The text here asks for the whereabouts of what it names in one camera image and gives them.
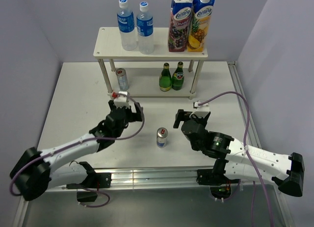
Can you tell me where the white two-tier shelf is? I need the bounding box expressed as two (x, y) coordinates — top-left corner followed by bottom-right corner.
(94, 27), (208, 99)

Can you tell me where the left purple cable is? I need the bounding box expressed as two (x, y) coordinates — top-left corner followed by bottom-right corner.
(9, 96), (145, 208)

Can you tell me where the green glass bottle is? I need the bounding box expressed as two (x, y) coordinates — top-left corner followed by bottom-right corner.
(172, 61), (184, 91)
(159, 63), (172, 92)

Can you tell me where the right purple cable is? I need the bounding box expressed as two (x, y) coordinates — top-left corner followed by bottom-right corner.
(197, 91), (274, 227)

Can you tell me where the silver energy can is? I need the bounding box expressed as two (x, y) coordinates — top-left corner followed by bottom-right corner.
(157, 127), (168, 148)
(115, 68), (129, 91)

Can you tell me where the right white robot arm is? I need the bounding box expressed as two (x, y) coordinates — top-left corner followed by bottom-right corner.
(173, 109), (305, 197)

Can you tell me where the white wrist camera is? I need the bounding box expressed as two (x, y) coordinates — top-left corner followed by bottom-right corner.
(111, 91), (130, 108)
(190, 100), (210, 118)

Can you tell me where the purple cable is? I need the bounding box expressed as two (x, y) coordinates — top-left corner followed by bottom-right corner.
(197, 91), (274, 227)
(9, 96), (145, 208)

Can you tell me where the yellow pineapple juice carton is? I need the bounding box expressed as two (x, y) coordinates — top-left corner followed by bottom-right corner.
(187, 0), (215, 52)

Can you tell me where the purple grape juice carton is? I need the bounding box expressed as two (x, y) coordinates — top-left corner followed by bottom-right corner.
(168, 0), (192, 52)

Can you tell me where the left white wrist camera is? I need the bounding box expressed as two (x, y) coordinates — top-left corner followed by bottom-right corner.
(111, 91), (130, 108)

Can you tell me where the aluminium frame rail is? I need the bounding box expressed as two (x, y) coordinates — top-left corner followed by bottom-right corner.
(12, 61), (295, 227)

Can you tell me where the Pocari Sweat bottle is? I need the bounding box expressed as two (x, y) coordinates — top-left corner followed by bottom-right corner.
(136, 1), (154, 54)
(117, 0), (137, 51)

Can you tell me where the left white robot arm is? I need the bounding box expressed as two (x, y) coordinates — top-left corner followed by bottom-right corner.
(9, 100), (145, 201)

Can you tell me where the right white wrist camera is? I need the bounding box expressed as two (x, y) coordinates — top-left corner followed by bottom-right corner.
(190, 100), (210, 118)

